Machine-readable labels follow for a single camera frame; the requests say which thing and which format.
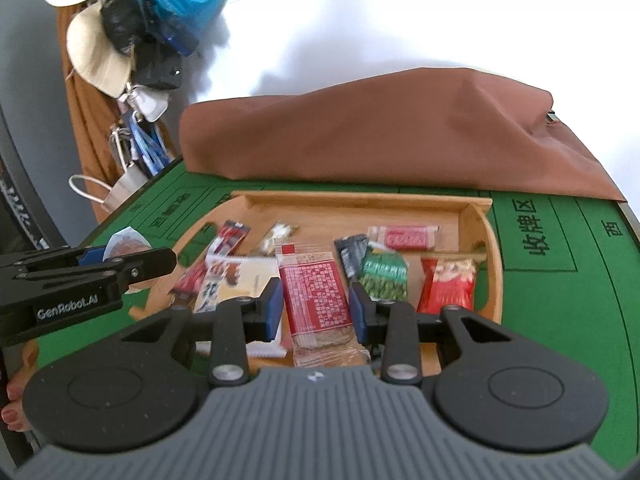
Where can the white pastry packet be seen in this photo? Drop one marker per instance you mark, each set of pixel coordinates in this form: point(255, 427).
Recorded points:
point(240, 280)

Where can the beige translucent snack packet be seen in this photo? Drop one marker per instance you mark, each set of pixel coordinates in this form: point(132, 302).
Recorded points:
point(279, 234)

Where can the long red stick packet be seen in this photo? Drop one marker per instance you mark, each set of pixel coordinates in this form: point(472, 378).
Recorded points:
point(231, 236)
point(191, 280)

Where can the red snack bar packet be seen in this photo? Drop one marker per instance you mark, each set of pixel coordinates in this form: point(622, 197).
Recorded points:
point(312, 295)

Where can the long black snack packet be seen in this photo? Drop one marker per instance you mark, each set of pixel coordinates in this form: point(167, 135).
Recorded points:
point(350, 255)

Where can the green snack packet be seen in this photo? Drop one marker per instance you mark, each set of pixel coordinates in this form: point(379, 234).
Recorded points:
point(385, 272)

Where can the black bag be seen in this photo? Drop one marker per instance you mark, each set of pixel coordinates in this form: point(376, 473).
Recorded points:
point(157, 70)
point(122, 22)

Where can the red peanut packet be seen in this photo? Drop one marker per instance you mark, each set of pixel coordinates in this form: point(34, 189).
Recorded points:
point(446, 285)

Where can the round translucent snack packet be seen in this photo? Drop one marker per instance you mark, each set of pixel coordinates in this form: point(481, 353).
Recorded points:
point(131, 246)

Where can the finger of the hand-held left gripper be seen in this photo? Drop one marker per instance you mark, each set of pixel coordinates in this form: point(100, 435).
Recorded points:
point(92, 255)
point(150, 265)

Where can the red clear-ended biscuit packet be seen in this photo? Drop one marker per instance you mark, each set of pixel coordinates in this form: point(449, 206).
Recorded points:
point(402, 238)

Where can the blue bag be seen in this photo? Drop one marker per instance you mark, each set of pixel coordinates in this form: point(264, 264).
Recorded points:
point(175, 0)

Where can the white paper bag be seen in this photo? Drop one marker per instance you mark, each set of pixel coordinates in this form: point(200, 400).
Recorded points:
point(120, 187)

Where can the beige hat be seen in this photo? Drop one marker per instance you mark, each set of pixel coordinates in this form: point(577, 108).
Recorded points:
point(95, 55)

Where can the brown cloth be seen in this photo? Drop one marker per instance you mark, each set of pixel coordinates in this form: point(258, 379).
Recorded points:
point(400, 135)

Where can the wooden tray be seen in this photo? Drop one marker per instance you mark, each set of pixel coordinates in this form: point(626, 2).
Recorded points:
point(325, 210)

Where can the person's left hand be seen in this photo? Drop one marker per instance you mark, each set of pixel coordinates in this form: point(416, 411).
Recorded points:
point(15, 395)

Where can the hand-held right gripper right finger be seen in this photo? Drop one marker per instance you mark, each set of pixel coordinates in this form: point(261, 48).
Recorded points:
point(357, 310)

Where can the silver pouch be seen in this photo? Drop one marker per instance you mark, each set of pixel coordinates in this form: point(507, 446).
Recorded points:
point(149, 104)

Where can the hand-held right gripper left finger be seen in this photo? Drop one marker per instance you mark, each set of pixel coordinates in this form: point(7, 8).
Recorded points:
point(273, 307)

